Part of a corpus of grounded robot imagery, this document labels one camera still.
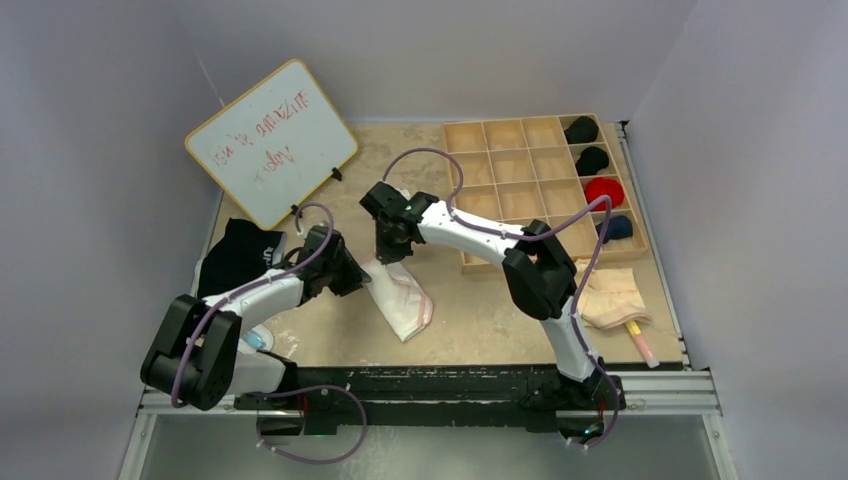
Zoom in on white underwear pink trim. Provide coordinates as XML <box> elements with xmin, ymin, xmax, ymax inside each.
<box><xmin>360</xmin><ymin>258</ymin><xmax>434</xmax><ymax>343</ymax></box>

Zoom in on white whiteboard yellow frame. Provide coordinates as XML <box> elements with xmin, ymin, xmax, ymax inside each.
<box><xmin>184</xmin><ymin>59</ymin><xmax>359</xmax><ymax>230</ymax></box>

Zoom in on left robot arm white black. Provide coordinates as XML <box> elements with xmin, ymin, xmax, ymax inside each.
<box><xmin>140</xmin><ymin>225</ymin><xmax>371</xmax><ymax>411</ymax></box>

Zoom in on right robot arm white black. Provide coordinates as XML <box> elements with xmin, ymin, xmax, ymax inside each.
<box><xmin>360</xmin><ymin>181</ymin><xmax>602</xmax><ymax>407</ymax></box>

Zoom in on black underwear white waistband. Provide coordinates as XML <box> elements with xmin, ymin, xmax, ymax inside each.
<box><xmin>193</xmin><ymin>219</ymin><xmax>287</xmax><ymax>298</ymax></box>

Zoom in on white blue patterned underwear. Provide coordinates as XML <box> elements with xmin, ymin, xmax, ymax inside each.
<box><xmin>238</xmin><ymin>325</ymin><xmax>274</xmax><ymax>354</ymax></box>

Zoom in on black rolled underwear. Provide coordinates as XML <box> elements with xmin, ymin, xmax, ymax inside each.
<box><xmin>564</xmin><ymin>116</ymin><xmax>599</xmax><ymax>145</ymax></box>
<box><xmin>575</xmin><ymin>146</ymin><xmax>610</xmax><ymax>176</ymax></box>

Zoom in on red rolled underwear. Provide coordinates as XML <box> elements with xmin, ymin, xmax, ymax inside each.
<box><xmin>584</xmin><ymin>177</ymin><xmax>626</xmax><ymax>209</ymax></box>

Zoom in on black rolled underwear back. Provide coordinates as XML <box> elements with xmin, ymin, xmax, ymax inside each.
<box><xmin>564</xmin><ymin>116</ymin><xmax>599</xmax><ymax>145</ymax></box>

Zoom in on navy blue rolled underwear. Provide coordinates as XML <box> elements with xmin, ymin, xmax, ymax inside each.
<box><xmin>595</xmin><ymin>215</ymin><xmax>635</xmax><ymax>244</ymax></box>

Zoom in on cream beige underwear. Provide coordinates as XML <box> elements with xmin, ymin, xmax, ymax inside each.
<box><xmin>578</xmin><ymin>268</ymin><xmax>653</xmax><ymax>330</ymax></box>

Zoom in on wooden compartment organizer tray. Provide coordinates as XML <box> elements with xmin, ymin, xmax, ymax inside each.
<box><xmin>442</xmin><ymin>113</ymin><xmax>648</xmax><ymax>262</ymax></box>

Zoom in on pink yellow marker pen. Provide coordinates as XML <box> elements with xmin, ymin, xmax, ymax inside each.
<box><xmin>624</xmin><ymin>320</ymin><xmax>660</xmax><ymax>369</ymax></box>

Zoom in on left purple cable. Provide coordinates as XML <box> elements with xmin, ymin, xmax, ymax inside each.
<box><xmin>170</xmin><ymin>202</ymin><xmax>370</xmax><ymax>466</ymax></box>

